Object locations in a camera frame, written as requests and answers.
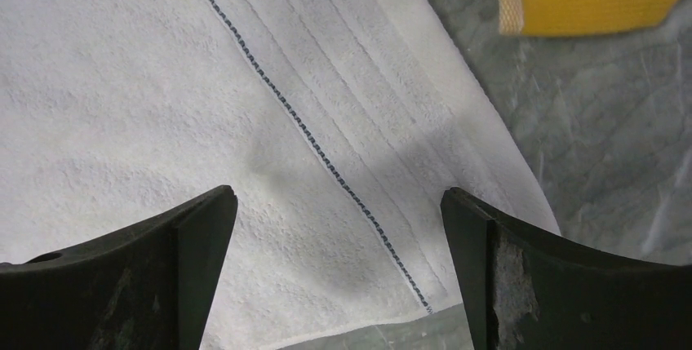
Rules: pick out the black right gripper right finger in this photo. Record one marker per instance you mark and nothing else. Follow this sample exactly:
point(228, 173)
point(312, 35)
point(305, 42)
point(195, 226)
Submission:
point(526, 288)

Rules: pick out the white towel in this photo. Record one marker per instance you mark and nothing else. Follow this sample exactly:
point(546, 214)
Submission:
point(338, 123)

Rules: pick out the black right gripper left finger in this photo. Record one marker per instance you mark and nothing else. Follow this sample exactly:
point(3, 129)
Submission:
point(149, 285)

